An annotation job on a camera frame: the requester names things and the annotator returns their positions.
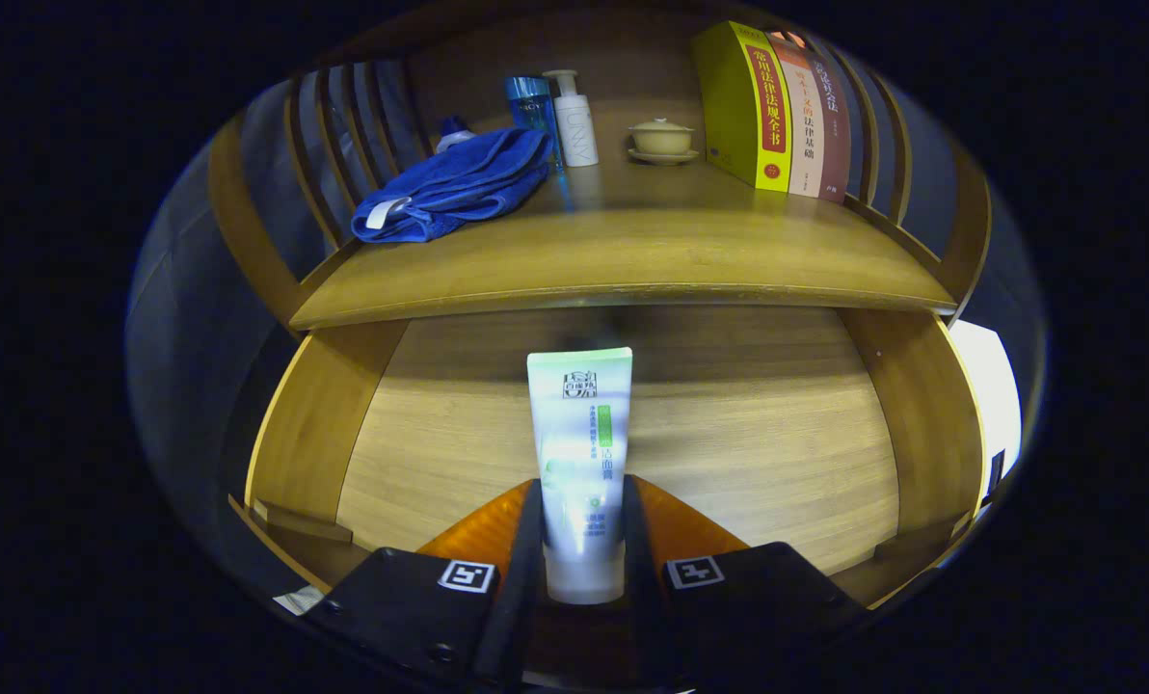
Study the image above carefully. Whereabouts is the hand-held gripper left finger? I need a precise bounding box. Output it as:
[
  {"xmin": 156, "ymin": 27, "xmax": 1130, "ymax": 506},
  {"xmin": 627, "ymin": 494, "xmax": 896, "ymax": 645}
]
[{"xmin": 309, "ymin": 479, "xmax": 547, "ymax": 690}]

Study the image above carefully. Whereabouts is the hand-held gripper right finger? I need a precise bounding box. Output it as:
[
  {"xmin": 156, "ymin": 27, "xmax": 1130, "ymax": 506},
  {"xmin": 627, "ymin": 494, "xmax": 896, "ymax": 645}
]
[{"xmin": 621, "ymin": 475, "xmax": 869, "ymax": 687}]

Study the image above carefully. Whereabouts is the white green cleanser tube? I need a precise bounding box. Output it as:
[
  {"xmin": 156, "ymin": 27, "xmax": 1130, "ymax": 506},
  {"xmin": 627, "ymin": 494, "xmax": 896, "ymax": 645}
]
[{"xmin": 526, "ymin": 347, "xmax": 634, "ymax": 605}]

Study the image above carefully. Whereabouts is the wooden drawer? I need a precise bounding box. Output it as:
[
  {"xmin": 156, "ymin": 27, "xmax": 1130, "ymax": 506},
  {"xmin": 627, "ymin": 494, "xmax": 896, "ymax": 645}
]
[{"xmin": 227, "ymin": 307, "xmax": 990, "ymax": 618}]

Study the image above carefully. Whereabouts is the wooden countertop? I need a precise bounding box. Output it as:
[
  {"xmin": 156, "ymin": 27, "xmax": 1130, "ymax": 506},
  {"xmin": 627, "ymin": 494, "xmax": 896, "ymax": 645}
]
[{"xmin": 288, "ymin": 145, "xmax": 958, "ymax": 332}]

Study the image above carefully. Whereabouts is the white drawer unit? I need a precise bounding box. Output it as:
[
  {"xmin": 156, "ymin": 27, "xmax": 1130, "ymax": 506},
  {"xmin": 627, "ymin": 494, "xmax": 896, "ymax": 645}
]
[{"xmin": 949, "ymin": 320, "xmax": 1024, "ymax": 502}]

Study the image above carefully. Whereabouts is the wooden cabinet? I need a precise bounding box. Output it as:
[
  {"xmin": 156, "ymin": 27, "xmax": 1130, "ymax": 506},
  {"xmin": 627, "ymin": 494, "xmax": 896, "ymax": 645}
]
[{"xmin": 206, "ymin": 5, "xmax": 992, "ymax": 334}]

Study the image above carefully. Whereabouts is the blue folded towel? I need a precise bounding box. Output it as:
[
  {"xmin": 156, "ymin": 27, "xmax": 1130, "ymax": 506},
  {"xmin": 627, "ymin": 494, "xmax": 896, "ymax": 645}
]
[{"xmin": 351, "ymin": 127, "xmax": 554, "ymax": 244}]

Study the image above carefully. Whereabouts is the beige lidded tea cup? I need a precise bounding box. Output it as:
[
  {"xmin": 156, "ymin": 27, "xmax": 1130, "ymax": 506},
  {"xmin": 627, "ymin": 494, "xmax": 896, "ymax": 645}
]
[{"xmin": 628, "ymin": 118, "xmax": 701, "ymax": 166}]

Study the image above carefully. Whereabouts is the white pump bottle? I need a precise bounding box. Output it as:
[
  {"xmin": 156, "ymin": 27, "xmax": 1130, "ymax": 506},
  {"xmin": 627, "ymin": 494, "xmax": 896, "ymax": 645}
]
[{"xmin": 543, "ymin": 69, "xmax": 601, "ymax": 168}]

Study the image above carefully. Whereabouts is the yellow thick book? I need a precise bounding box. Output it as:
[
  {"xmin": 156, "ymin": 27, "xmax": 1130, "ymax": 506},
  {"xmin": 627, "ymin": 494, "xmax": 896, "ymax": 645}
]
[{"xmin": 690, "ymin": 21, "xmax": 793, "ymax": 193}]

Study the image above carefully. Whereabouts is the blue glossy bottle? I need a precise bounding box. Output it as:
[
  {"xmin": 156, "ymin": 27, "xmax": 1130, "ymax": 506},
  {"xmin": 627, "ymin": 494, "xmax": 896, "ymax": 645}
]
[{"xmin": 504, "ymin": 75, "xmax": 566, "ymax": 174}]

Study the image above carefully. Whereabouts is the beige orange book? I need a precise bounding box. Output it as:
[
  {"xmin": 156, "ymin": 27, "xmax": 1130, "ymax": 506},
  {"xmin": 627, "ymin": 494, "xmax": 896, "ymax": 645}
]
[{"xmin": 765, "ymin": 31, "xmax": 826, "ymax": 199}]

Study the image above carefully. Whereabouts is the brown book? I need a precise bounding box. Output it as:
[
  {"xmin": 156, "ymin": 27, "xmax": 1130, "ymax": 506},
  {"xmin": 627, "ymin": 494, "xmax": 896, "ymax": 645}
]
[{"xmin": 806, "ymin": 43, "xmax": 853, "ymax": 203}]

